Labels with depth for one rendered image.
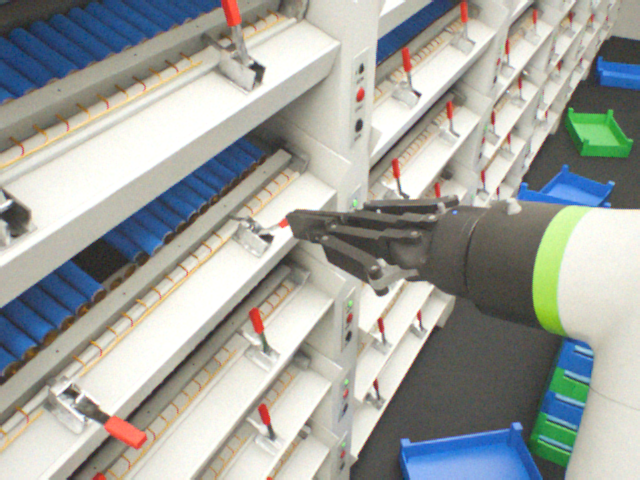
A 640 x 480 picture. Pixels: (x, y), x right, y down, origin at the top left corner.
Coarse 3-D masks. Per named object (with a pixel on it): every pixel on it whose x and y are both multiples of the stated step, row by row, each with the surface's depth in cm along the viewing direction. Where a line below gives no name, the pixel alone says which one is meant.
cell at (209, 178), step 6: (198, 168) 72; (204, 168) 73; (198, 174) 72; (204, 174) 72; (210, 174) 72; (216, 174) 73; (204, 180) 72; (210, 180) 72; (216, 180) 72; (222, 180) 72; (210, 186) 72; (216, 186) 72; (222, 186) 72
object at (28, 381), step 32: (288, 160) 78; (256, 192) 74; (192, 224) 66; (224, 224) 70; (160, 256) 62; (128, 288) 59; (96, 320) 55; (64, 352) 53; (32, 384) 50; (0, 416) 48
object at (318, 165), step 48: (288, 144) 79; (288, 192) 77; (336, 192) 81; (288, 240) 73; (192, 288) 64; (240, 288) 66; (144, 336) 59; (192, 336) 61; (0, 384) 52; (96, 384) 54; (144, 384) 56; (48, 432) 50; (96, 432) 52
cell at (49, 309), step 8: (32, 288) 56; (24, 296) 56; (32, 296) 56; (40, 296) 56; (48, 296) 56; (32, 304) 55; (40, 304) 55; (48, 304) 55; (56, 304) 56; (40, 312) 55; (48, 312) 55; (56, 312) 55; (64, 312) 55; (48, 320) 55; (56, 320) 55; (64, 320) 55; (56, 328) 56
